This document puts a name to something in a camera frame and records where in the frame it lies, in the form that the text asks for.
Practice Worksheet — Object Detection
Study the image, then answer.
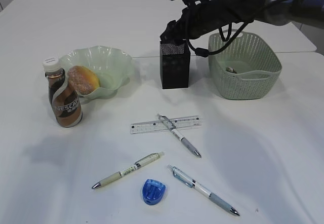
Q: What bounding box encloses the black mesh pen holder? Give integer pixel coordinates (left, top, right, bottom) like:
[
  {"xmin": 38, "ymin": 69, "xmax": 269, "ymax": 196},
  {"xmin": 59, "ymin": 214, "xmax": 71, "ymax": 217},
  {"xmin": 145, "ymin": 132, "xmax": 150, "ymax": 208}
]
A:
[{"xmin": 160, "ymin": 41, "xmax": 190, "ymax": 89}]

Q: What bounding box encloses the blue clear grey-grip pen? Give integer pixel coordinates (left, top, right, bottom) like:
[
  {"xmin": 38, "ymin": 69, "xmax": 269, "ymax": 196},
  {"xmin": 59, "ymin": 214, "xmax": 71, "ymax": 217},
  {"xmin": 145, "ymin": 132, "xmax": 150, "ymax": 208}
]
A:
[{"xmin": 167, "ymin": 165, "xmax": 240, "ymax": 216}]

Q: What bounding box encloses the green wavy glass plate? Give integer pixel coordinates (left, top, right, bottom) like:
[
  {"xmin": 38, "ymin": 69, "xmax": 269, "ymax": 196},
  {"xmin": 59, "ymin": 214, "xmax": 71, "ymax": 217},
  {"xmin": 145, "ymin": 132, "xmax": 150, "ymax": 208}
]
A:
[{"xmin": 59, "ymin": 46, "xmax": 133, "ymax": 99}]

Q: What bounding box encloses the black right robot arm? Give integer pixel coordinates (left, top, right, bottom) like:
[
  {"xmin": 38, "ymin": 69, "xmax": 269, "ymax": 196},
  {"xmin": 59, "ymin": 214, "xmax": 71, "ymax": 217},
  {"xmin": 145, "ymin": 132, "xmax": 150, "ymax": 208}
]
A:
[{"xmin": 160, "ymin": 0, "xmax": 323, "ymax": 42}]

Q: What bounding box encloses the clear plastic ruler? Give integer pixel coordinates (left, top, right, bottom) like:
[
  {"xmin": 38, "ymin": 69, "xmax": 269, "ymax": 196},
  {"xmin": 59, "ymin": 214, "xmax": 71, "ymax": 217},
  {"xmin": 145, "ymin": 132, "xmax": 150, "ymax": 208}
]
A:
[{"xmin": 130, "ymin": 115, "xmax": 202, "ymax": 134}]

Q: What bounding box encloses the brown Nescafe coffee bottle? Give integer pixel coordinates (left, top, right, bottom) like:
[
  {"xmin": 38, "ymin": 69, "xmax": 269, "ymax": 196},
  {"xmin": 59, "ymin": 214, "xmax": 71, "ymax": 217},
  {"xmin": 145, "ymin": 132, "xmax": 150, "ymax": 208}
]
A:
[{"xmin": 43, "ymin": 57, "xmax": 83, "ymax": 128}]

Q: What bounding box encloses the grey grip pen on ruler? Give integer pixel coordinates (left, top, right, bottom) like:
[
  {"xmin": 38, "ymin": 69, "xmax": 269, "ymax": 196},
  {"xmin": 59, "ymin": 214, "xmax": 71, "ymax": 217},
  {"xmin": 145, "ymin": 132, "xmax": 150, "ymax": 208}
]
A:
[{"xmin": 157, "ymin": 114, "xmax": 201, "ymax": 158}]

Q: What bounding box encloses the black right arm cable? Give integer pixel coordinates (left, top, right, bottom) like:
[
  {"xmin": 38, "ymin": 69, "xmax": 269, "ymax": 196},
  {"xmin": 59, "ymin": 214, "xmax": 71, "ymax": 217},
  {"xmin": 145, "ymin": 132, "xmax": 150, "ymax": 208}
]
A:
[{"xmin": 186, "ymin": 0, "xmax": 299, "ymax": 57}]

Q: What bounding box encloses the paper ball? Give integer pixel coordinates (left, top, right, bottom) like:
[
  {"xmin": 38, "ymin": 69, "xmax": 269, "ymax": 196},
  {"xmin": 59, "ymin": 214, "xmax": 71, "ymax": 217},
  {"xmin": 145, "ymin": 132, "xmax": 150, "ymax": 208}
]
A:
[{"xmin": 226, "ymin": 67, "xmax": 237, "ymax": 74}]

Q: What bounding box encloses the beige grip pen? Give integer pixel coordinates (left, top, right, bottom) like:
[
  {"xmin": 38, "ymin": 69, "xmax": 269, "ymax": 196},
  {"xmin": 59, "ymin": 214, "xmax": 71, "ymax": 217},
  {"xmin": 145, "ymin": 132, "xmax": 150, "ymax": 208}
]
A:
[{"xmin": 91, "ymin": 152, "xmax": 165, "ymax": 190}]

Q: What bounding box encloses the sugared bread bun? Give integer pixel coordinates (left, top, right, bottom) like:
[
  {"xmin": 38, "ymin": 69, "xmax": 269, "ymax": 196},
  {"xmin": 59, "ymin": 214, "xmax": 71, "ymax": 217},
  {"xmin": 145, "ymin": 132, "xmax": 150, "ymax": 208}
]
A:
[{"xmin": 68, "ymin": 66, "xmax": 100, "ymax": 95}]

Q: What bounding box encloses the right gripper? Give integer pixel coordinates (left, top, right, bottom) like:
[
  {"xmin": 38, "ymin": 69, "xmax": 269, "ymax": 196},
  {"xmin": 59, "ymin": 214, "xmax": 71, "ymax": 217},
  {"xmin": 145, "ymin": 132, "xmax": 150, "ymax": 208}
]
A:
[{"xmin": 160, "ymin": 5, "xmax": 203, "ymax": 46}]

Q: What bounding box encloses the green woven plastic basket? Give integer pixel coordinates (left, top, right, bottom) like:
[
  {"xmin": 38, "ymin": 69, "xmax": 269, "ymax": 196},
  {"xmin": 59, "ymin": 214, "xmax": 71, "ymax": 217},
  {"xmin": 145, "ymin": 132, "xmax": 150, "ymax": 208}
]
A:
[{"xmin": 208, "ymin": 32, "xmax": 282, "ymax": 100}]

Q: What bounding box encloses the blue pencil sharpener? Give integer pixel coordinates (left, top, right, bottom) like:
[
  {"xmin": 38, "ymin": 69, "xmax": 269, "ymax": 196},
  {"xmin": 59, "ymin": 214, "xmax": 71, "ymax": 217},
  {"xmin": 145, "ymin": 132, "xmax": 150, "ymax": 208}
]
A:
[{"xmin": 142, "ymin": 179, "xmax": 166, "ymax": 205}]

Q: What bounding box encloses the black cable loop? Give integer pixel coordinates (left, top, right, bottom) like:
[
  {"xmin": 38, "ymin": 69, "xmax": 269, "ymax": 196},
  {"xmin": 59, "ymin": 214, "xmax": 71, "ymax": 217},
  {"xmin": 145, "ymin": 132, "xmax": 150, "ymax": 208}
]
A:
[{"xmin": 218, "ymin": 23, "xmax": 232, "ymax": 42}]

